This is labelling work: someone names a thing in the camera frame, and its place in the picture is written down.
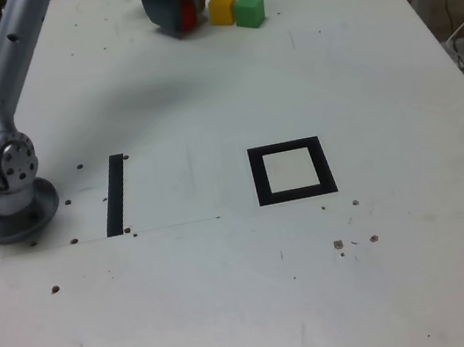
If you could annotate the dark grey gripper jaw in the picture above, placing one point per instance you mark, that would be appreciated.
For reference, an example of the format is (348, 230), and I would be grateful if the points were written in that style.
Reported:
(161, 2)

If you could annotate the red cube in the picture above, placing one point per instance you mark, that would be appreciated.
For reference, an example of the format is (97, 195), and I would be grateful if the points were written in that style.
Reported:
(189, 15)

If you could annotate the yellow cube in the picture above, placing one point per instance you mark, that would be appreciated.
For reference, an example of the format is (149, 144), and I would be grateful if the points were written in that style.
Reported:
(222, 9)

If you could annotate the green cube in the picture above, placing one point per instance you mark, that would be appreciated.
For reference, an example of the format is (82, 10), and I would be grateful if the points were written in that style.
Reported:
(249, 12)

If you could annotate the black tape square outline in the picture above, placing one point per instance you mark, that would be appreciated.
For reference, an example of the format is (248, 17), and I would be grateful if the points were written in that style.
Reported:
(259, 178)

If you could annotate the black tape strip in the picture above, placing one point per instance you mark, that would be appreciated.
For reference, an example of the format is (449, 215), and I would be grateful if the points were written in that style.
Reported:
(115, 197)

